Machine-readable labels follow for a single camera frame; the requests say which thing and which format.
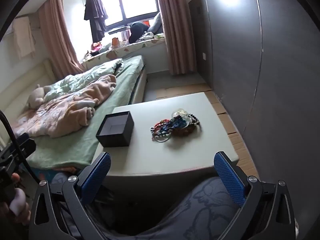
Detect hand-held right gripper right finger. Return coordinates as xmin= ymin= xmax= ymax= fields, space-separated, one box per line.
xmin=214 ymin=151 xmax=297 ymax=240

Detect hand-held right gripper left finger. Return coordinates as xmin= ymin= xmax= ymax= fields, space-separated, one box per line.
xmin=29 ymin=152 xmax=112 ymax=240

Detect black square box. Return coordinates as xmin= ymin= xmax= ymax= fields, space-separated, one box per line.
xmin=96 ymin=111 xmax=135 ymax=148

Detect pile of beaded bracelets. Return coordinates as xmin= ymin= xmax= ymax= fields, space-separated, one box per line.
xmin=150 ymin=108 xmax=202 ymax=143

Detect person's left hand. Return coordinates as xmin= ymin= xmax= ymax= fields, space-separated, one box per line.
xmin=0 ymin=173 xmax=32 ymax=227

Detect person's grey patterned pants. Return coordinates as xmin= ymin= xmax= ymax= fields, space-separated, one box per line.
xmin=50 ymin=171 xmax=250 ymax=240

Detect beige plush toy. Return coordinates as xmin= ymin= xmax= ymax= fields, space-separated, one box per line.
xmin=26 ymin=84 xmax=54 ymax=109

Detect pink fleece blanket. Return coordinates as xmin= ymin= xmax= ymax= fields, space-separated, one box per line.
xmin=11 ymin=74 xmax=118 ymax=138

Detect cardboard floor sheets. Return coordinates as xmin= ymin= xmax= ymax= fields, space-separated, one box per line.
xmin=156 ymin=82 xmax=259 ymax=178

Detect bed with green sheet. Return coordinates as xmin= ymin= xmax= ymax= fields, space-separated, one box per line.
xmin=0 ymin=55 xmax=148 ymax=175

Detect cream hanging towel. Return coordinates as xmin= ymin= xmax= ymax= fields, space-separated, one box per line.
xmin=12 ymin=16 xmax=37 ymax=59

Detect pink curtain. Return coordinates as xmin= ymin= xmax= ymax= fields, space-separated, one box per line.
xmin=153 ymin=0 xmax=198 ymax=75
xmin=37 ymin=0 xmax=85 ymax=75

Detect grey wardrobe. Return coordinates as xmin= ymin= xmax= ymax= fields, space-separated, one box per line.
xmin=188 ymin=0 xmax=320 ymax=205

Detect colourful clutter pile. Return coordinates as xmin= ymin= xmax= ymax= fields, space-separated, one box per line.
xmin=86 ymin=42 xmax=112 ymax=58

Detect printed window seat cushion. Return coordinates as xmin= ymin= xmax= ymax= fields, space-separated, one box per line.
xmin=81 ymin=34 xmax=167 ymax=68

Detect black bag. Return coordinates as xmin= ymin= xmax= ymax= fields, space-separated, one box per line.
xmin=128 ymin=21 xmax=150 ymax=43

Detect hanging dark clothes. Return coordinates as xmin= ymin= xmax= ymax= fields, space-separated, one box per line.
xmin=84 ymin=0 xmax=109 ymax=43

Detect grey pillow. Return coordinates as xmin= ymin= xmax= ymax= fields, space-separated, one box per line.
xmin=147 ymin=12 xmax=163 ymax=34

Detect window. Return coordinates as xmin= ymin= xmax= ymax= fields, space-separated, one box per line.
xmin=95 ymin=0 xmax=160 ymax=28

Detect black cable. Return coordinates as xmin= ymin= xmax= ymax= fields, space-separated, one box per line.
xmin=0 ymin=109 xmax=42 ymax=184

